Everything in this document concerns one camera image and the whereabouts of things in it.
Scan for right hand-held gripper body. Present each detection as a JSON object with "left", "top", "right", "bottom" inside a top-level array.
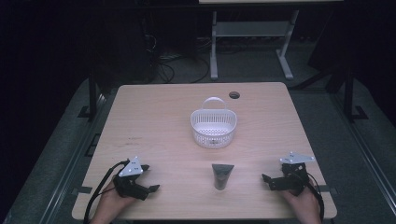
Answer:
[{"left": 278, "top": 150, "right": 316, "bottom": 198}]

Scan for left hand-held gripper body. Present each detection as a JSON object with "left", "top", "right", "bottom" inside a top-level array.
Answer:
[{"left": 112, "top": 156, "right": 151, "bottom": 202}]

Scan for person's right hand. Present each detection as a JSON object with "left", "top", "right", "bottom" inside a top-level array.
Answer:
[{"left": 281, "top": 177, "right": 323, "bottom": 224}]

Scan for person's left hand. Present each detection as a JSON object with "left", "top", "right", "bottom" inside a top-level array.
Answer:
[{"left": 90, "top": 179, "right": 138, "bottom": 224}]

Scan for dark grey tube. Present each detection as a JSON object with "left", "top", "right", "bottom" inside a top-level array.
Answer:
[{"left": 211, "top": 162, "right": 235, "bottom": 191}]

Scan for white plastic basket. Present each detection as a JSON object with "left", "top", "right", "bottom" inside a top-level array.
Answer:
[{"left": 190, "top": 96, "right": 238, "bottom": 150}]

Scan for black metal stand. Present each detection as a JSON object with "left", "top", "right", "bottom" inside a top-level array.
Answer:
[
  {"left": 77, "top": 69, "right": 104, "bottom": 120},
  {"left": 340, "top": 66, "right": 370, "bottom": 123}
]

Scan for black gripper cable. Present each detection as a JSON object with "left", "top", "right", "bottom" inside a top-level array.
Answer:
[
  {"left": 82, "top": 160, "right": 130, "bottom": 224},
  {"left": 305, "top": 173, "right": 326, "bottom": 222}
]

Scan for black floor cables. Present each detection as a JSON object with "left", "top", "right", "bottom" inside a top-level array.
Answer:
[{"left": 145, "top": 33, "right": 212, "bottom": 85}]

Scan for white metal desk frame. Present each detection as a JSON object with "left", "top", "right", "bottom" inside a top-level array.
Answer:
[{"left": 208, "top": 9, "right": 301, "bottom": 81}]

